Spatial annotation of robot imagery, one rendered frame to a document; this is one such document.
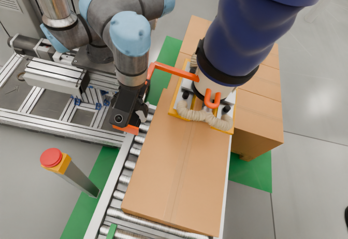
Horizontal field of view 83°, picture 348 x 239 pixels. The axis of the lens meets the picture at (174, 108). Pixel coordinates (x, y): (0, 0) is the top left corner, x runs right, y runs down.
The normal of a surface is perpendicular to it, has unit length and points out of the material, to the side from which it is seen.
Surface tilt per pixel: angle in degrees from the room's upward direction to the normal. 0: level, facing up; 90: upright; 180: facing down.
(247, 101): 0
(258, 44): 80
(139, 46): 88
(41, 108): 0
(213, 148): 0
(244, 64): 76
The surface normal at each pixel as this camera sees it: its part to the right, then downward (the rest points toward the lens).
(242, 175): 0.19, -0.49
